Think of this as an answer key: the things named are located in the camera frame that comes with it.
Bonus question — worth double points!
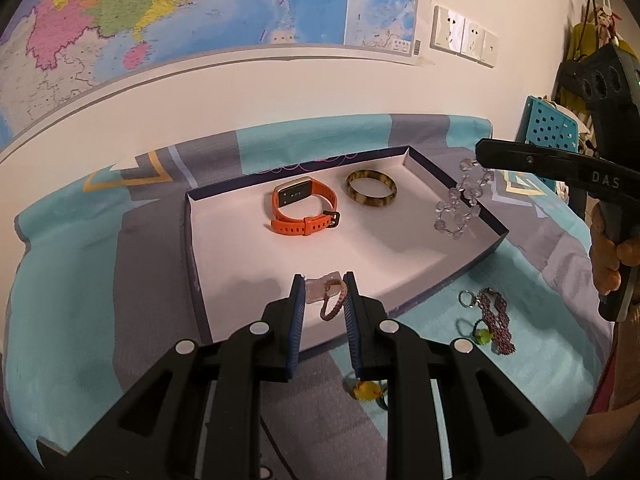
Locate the hanging doll charm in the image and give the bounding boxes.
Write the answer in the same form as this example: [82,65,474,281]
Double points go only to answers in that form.
[592,6,621,48]

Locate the teal grey printed bedsheet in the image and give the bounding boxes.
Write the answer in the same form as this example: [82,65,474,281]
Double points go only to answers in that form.
[0,112,616,480]

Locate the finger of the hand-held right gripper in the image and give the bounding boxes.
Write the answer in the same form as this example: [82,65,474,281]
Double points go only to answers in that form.
[475,139,581,183]

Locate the pink translucent ring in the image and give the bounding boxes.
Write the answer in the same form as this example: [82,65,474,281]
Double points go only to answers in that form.
[306,271,346,307]

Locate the green bead ring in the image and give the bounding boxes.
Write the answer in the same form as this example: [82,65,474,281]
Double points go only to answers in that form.
[470,320,493,347]

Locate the white wall socket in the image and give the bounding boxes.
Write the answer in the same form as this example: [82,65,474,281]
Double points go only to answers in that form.
[457,19,485,61]
[479,30,500,68]
[431,5,468,53]

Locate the wall map poster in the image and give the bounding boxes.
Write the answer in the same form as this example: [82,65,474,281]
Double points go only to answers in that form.
[0,0,425,163]

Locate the blue perforated plastic panel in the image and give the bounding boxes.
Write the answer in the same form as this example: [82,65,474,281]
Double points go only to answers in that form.
[517,95,583,153]

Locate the person's right forearm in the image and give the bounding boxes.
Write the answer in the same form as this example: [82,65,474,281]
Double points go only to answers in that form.
[617,310,640,406]

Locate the dark blue shallow box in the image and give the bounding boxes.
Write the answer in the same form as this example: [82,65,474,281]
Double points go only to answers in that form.
[184,145,510,361]

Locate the person's leg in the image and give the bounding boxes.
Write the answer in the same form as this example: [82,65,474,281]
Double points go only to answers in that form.
[572,412,626,466]

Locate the orange smart band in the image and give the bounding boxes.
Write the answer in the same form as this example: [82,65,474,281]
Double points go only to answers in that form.
[269,177,343,236]

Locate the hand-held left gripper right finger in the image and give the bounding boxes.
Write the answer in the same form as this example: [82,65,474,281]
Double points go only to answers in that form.
[342,271,587,480]

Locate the maroon beaded bracelet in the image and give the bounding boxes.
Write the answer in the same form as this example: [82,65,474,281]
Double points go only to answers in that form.
[475,287,516,357]

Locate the tortoiseshell bangle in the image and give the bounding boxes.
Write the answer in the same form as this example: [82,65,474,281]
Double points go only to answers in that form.
[345,170,399,209]

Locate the yellow bead braided bracelet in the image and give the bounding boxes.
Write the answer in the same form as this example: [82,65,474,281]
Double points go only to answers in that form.
[345,375,390,411]

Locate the person's right hand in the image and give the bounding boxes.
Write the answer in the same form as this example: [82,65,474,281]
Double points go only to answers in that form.
[589,202,640,297]

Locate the yellow-green coat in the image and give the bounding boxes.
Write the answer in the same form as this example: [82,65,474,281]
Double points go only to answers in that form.
[570,22,608,63]

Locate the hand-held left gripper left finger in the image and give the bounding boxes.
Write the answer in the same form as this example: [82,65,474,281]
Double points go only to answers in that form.
[37,274,307,480]

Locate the clear crystal bead bracelet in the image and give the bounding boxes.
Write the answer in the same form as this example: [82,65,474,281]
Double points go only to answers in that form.
[434,157,496,241]

